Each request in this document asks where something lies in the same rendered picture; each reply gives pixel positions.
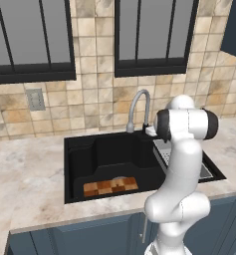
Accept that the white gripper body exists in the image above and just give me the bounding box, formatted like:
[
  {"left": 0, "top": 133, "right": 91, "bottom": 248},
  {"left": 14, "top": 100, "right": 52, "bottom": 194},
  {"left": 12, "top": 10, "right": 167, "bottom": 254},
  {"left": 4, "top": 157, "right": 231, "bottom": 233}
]
[{"left": 144, "top": 125, "right": 158, "bottom": 137}]

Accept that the grey sink drain tray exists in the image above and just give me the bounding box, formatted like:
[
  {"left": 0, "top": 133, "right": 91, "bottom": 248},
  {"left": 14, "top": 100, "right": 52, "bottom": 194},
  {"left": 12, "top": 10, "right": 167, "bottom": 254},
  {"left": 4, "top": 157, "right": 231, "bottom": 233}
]
[{"left": 152, "top": 138, "right": 214, "bottom": 182}]

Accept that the grey curved faucet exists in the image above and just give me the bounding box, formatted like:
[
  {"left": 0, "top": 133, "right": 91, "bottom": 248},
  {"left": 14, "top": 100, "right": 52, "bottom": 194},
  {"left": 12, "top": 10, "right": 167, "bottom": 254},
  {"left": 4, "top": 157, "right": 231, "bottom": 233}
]
[{"left": 125, "top": 89, "right": 152, "bottom": 134}]

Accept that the black kitchen sink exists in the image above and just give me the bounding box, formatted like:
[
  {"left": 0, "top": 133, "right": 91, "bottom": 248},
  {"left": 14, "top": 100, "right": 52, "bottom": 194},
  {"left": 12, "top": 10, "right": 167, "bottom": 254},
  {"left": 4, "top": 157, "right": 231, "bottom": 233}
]
[{"left": 63, "top": 129, "right": 227, "bottom": 204}]

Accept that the checkered wooden cutting board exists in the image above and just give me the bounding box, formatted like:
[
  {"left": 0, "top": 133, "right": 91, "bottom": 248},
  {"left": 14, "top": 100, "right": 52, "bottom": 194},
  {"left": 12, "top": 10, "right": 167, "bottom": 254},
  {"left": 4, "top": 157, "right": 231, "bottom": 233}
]
[{"left": 83, "top": 176, "right": 139, "bottom": 198}]

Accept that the black framed window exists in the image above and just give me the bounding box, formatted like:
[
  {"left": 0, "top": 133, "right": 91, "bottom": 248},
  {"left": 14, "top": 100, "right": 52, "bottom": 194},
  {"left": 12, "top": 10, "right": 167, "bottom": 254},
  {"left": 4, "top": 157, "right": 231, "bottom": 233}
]
[
  {"left": 0, "top": 0, "right": 78, "bottom": 86},
  {"left": 114, "top": 0, "right": 200, "bottom": 79}
]

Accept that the blue cupboard door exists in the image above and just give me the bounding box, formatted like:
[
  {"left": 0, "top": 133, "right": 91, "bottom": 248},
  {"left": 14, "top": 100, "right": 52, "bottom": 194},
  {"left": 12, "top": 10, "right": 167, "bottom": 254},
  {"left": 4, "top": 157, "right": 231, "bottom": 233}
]
[
  {"left": 135, "top": 212, "right": 161, "bottom": 255},
  {"left": 6, "top": 212, "right": 139, "bottom": 255},
  {"left": 184, "top": 194, "right": 236, "bottom": 255}
]

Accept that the silver cupboard handle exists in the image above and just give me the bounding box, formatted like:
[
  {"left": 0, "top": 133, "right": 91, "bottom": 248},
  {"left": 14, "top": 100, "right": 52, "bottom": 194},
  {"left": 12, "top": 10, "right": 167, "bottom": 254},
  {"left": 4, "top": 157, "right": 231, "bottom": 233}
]
[{"left": 141, "top": 216, "right": 147, "bottom": 244}]

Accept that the grey wall outlet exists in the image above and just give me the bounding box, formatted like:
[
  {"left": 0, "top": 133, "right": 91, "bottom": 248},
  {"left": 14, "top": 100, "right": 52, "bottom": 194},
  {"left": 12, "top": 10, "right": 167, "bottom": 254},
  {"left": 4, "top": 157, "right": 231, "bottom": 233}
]
[{"left": 25, "top": 88, "right": 47, "bottom": 112}]

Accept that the dark blue wall cupboard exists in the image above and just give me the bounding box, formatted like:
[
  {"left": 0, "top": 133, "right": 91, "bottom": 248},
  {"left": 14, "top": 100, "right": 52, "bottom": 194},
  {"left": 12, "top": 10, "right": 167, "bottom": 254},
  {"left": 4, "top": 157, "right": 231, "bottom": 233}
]
[{"left": 220, "top": 0, "right": 236, "bottom": 61}]

